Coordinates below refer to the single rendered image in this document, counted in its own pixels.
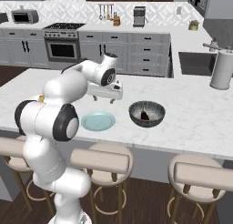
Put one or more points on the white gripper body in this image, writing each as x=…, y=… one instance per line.
x=103, y=92

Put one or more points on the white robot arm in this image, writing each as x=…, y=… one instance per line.
x=65, y=91

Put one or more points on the dark purple eggplant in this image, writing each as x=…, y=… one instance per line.
x=144, y=115

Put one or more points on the dark grey speckled bowl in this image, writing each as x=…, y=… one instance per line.
x=154, y=112

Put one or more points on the brown chicken drumstick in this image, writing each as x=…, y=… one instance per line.
x=41, y=98

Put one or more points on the grey fridge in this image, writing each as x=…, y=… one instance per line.
x=218, y=12

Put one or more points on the light blue plate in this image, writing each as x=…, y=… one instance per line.
x=98, y=121

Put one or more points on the grey base cupboards run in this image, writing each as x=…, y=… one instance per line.
x=136, y=51
x=21, y=48

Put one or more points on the beige bar stool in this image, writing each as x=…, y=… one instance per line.
x=197, y=176
x=106, y=160
x=12, y=148

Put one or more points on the steel stove with oven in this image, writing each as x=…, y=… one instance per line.
x=62, y=45

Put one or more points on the brown knife block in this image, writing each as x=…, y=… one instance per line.
x=116, y=21

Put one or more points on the hanging kitchen tool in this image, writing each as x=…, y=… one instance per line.
x=111, y=12
x=108, y=12
x=101, y=12

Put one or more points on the steel coffee machine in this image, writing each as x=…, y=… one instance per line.
x=139, y=16

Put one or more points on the dark sink basin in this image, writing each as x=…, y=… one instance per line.
x=195, y=63

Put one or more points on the grey toaster oven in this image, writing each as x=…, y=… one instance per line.
x=25, y=16

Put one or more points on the yellow pot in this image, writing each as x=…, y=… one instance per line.
x=193, y=25

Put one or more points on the white paper towel roll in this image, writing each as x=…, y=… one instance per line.
x=222, y=70

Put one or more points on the grey tap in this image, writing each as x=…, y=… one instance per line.
x=213, y=45

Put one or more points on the dark appliance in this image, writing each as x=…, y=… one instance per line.
x=3, y=18

